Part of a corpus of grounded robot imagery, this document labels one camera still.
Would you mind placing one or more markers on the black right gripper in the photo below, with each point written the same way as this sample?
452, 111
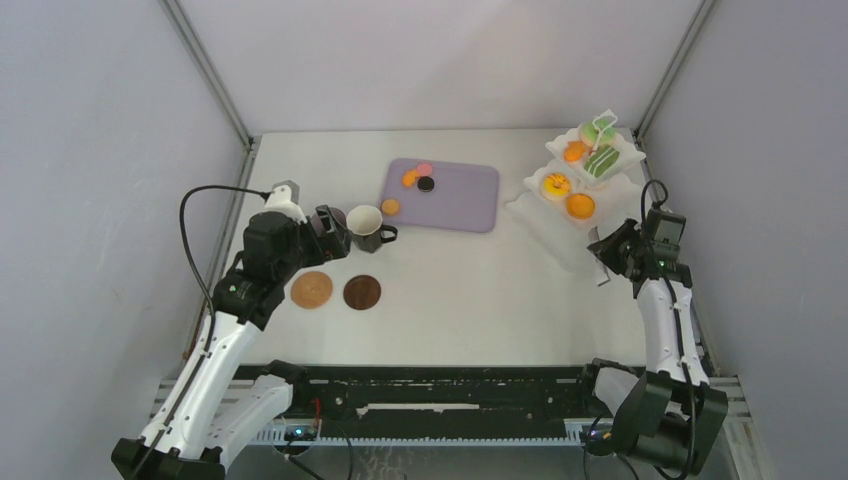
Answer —
607, 247

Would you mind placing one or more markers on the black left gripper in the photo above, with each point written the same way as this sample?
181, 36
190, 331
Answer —
334, 245

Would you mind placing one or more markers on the black mug white inside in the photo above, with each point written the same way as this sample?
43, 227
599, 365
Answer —
368, 230

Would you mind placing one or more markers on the dark wooden round coaster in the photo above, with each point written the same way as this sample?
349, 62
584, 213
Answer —
362, 292

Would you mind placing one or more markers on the orange egg tart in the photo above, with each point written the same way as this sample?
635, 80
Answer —
580, 206

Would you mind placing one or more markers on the white three tier stand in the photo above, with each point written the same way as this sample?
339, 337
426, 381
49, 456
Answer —
615, 194

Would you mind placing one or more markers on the green striped cake slice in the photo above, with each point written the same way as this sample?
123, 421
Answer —
601, 160

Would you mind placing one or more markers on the yellow frosted donut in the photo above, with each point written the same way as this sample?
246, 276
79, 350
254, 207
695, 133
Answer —
555, 187

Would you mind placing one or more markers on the orange bear cookie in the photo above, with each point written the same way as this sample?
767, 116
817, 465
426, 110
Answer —
575, 151

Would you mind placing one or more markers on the purple mug black handle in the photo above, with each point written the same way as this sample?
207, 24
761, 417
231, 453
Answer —
339, 216

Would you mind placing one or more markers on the steel white serving tongs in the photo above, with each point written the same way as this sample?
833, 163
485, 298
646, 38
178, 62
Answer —
601, 273

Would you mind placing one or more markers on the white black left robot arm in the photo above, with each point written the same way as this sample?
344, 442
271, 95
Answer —
189, 438

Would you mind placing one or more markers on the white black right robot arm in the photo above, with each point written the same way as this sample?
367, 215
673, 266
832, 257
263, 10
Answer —
669, 416

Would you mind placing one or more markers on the woven rattan coaster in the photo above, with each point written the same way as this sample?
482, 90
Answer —
311, 290

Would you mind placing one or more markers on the round waffle biscuit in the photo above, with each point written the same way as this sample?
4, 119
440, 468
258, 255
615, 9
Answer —
390, 206

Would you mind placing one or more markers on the orange star cookie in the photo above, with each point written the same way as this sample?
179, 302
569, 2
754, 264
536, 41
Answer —
410, 178

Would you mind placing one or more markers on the black sandwich cookie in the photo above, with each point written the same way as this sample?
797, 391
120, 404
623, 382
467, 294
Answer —
425, 184

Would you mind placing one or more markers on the pink macaron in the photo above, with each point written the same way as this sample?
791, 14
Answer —
424, 169

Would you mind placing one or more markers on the lavender serving tray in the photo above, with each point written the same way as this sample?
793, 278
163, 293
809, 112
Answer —
465, 196

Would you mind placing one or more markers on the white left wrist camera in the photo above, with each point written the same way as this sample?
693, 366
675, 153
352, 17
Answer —
283, 198

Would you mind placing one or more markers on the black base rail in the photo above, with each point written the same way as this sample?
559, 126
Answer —
512, 405

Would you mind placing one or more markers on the aluminium frame post right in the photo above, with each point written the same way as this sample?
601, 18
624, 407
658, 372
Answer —
683, 50

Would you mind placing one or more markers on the aluminium frame post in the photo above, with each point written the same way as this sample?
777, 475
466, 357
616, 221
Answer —
683, 50
193, 44

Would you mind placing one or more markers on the aluminium frame post left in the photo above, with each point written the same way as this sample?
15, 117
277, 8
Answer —
193, 44

